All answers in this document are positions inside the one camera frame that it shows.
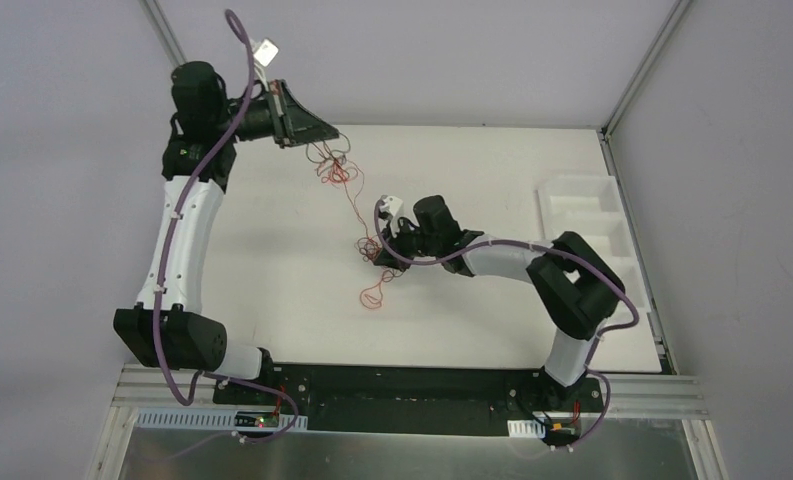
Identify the aluminium corner post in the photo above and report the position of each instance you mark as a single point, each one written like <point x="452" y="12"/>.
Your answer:
<point x="164" y="33"/>
<point x="655" y="50"/>

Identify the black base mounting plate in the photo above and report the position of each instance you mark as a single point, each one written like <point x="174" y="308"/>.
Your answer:
<point x="411" y="400"/>

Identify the white slotted cable duct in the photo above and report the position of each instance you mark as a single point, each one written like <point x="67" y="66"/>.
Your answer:
<point x="208" y="420"/>
<point x="529" y="429"/>

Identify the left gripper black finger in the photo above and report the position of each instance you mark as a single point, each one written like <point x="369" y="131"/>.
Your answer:
<point x="293" y="119"/>
<point x="307" y="135"/>

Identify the white foam compartment tray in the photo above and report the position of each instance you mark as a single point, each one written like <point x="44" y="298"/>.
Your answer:
<point x="591" y="206"/>

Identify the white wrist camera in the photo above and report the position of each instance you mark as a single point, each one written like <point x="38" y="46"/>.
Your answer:
<point x="390" y="208"/>
<point x="263" y="53"/>

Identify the right aluminium corner post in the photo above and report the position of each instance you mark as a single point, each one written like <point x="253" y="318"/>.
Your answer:
<point x="655" y="50"/>

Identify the aluminium front frame rail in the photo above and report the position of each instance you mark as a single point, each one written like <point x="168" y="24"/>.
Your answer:
<point x="642" y="396"/>

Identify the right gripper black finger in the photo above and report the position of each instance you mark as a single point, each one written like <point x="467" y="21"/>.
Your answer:
<point x="386" y="240"/>
<point x="385" y="259"/>

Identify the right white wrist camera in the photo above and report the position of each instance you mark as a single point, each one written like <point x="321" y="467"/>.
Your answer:
<point x="390" y="208"/>

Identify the right white slotted cable duct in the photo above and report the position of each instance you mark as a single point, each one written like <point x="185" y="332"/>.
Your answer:
<point x="529" y="429"/>

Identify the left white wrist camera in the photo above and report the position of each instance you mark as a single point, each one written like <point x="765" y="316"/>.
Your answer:
<point x="263" y="53"/>

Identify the left green controller board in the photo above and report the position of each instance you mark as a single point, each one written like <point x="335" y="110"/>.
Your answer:
<point x="256" y="420"/>

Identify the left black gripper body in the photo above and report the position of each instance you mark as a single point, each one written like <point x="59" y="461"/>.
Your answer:
<point x="281" y="113"/>

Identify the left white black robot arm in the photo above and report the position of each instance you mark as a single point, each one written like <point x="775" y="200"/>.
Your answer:
<point x="166" y="327"/>

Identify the left aluminium corner post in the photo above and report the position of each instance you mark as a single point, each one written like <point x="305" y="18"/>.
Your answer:
<point x="164" y="33"/>

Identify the left white slotted cable duct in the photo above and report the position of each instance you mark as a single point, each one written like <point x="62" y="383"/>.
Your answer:
<point x="208" y="420"/>

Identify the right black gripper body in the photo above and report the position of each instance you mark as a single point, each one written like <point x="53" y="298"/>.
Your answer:
<point x="391" y="250"/>

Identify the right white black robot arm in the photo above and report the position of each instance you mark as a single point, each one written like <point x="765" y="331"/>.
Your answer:
<point x="577" y="288"/>

